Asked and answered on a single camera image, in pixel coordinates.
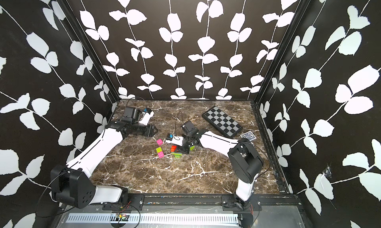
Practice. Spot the white perforated cable tray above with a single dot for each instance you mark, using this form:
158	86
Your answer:
176	219

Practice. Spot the lime green lego stack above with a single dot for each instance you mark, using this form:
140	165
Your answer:
177	156

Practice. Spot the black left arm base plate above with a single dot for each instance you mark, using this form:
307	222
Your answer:
129	202

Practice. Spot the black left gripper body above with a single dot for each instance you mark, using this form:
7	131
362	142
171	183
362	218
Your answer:
140	129

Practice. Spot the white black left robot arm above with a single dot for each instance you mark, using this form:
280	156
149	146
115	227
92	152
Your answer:
71	183

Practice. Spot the blue playing card box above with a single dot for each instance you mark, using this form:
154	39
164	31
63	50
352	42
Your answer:
248	135

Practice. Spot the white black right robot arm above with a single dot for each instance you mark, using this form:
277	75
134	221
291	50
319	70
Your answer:
246	162

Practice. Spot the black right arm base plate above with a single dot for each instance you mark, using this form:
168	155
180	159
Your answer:
231	202

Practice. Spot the black and white chessboard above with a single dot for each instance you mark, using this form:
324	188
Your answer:
222	122

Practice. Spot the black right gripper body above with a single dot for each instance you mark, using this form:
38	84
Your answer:
187	143

